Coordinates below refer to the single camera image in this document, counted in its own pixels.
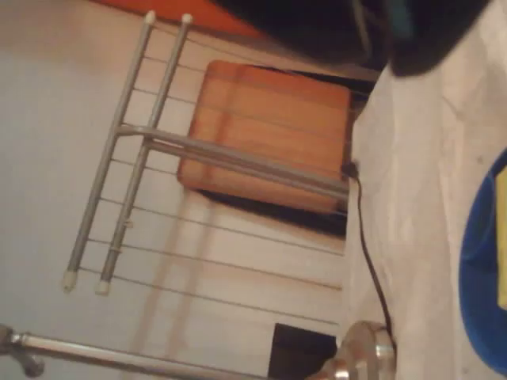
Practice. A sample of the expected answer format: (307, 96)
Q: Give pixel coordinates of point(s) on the yellow cardboard box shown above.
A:
(502, 237)

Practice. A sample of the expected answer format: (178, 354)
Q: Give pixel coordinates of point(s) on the orange wooden stool seat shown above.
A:
(277, 118)

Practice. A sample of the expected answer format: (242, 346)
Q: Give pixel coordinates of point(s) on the orange wooden board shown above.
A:
(190, 16)

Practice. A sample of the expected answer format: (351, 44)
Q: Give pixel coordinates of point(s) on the grey metal drying rack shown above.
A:
(237, 157)

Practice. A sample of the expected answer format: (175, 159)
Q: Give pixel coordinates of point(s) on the white wrinkled table cloth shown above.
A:
(428, 198)

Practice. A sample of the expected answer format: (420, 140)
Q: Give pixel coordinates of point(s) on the black and brown cabinet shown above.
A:
(301, 352)

